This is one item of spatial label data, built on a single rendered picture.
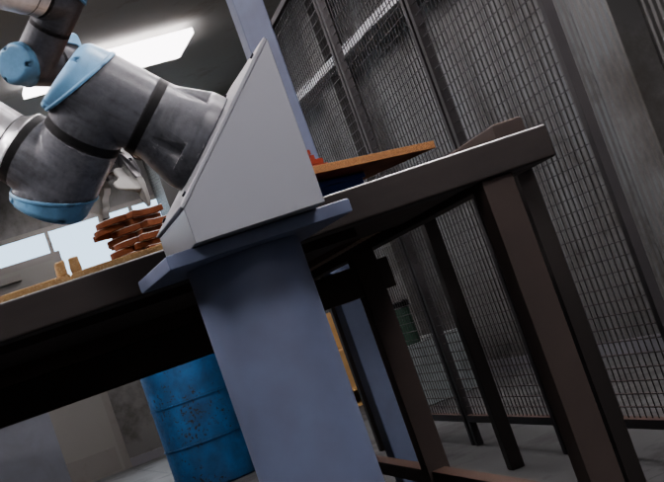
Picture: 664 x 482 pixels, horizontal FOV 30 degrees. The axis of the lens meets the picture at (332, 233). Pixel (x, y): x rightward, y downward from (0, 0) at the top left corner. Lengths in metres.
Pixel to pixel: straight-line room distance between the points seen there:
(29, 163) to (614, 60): 4.29
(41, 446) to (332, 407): 5.39
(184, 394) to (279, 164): 5.78
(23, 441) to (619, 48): 3.75
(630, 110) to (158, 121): 4.23
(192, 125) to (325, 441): 0.48
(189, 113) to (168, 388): 5.71
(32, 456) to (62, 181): 5.30
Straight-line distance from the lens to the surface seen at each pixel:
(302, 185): 1.65
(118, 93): 1.77
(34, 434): 7.06
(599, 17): 5.86
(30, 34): 2.20
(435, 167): 2.12
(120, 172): 2.24
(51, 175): 1.81
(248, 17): 4.20
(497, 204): 2.16
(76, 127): 1.79
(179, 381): 7.39
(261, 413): 1.73
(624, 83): 5.81
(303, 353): 1.72
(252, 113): 1.66
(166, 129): 1.76
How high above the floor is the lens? 0.72
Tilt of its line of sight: 4 degrees up
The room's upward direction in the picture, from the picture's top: 20 degrees counter-clockwise
